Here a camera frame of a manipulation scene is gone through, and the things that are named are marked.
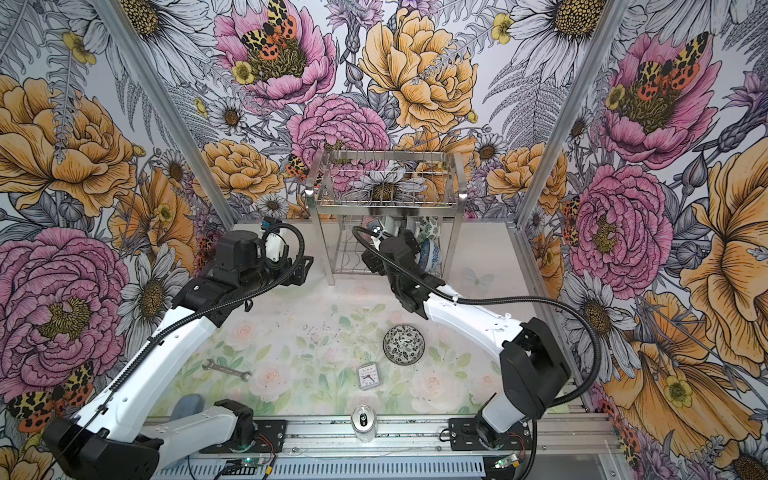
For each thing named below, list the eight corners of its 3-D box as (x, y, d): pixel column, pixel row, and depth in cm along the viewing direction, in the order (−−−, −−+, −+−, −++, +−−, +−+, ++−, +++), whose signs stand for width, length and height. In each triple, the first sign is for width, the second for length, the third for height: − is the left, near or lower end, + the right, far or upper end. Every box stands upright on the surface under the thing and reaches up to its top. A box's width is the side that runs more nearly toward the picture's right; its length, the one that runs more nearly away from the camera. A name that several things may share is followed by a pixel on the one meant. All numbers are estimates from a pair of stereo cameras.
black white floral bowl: (383, 365, 87) (383, 359, 83) (384, 331, 94) (383, 324, 90) (424, 365, 87) (426, 359, 84) (422, 331, 94) (423, 324, 90)
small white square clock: (361, 391, 83) (360, 388, 81) (357, 370, 87) (356, 367, 85) (381, 386, 84) (380, 383, 82) (376, 366, 88) (376, 362, 86)
